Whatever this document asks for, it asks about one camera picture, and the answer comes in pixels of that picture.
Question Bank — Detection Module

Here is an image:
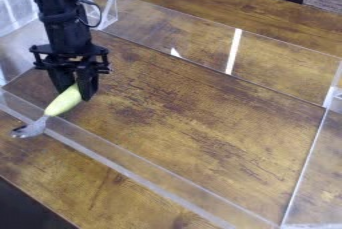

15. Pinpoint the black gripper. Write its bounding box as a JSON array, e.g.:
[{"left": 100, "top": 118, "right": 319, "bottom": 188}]
[{"left": 29, "top": 44, "right": 110, "bottom": 101}]

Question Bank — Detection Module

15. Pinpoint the green handled metal spoon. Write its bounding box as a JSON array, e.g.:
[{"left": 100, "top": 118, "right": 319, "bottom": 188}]
[{"left": 10, "top": 84, "right": 81, "bottom": 138}]

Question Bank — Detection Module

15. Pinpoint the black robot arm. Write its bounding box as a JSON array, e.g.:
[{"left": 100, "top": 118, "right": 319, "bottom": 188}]
[{"left": 29, "top": 0, "right": 109, "bottom": 101}]

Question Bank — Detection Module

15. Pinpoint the clear acrylic corner bracket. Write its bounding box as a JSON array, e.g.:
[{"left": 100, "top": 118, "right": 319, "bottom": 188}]
[{"left": 84, "top": 0, "right": 118, "bottom": 30}]

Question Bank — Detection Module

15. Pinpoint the black cable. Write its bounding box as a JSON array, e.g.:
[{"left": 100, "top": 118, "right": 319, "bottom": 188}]
[{"left": 76, "top": 0, "right": 104, "bottom": 29}]

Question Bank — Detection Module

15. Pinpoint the clear acrylic enclosure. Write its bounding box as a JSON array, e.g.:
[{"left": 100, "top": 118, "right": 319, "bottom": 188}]
[{"left": 0, "top": 0, "right": 342, "bottom": 229}]

